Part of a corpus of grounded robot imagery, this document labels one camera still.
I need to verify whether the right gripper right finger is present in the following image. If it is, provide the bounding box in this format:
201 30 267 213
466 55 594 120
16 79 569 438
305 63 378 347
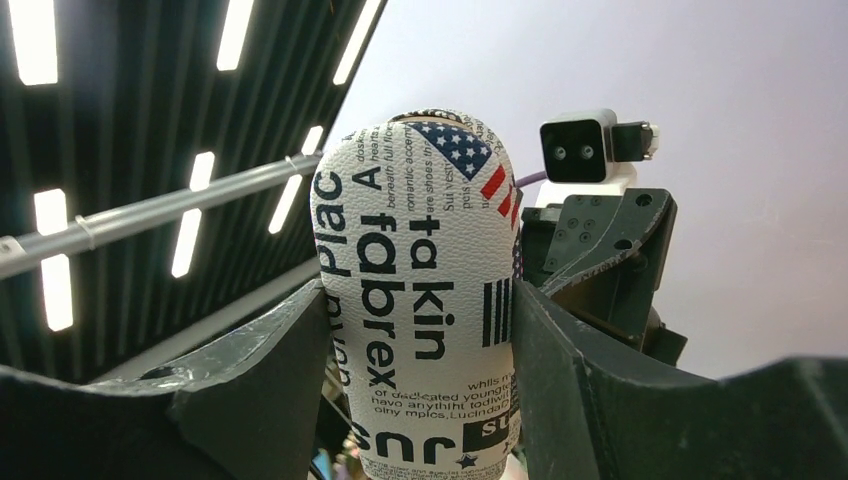
512 282 847 479

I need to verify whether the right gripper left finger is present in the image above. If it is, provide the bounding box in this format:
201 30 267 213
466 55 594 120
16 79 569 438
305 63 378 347
1 280 330 479

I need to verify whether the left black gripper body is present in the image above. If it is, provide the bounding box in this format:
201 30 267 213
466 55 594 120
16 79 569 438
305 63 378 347
521 188 687 366

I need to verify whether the newspaper print pouch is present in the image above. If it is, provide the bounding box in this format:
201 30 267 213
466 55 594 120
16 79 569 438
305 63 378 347
310 109 521 479

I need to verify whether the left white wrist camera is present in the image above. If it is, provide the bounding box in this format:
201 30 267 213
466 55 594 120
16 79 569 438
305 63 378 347
535 108 660 207

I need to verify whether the overhead metal rail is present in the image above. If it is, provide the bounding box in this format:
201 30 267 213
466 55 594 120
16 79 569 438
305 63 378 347
1 154 322 280

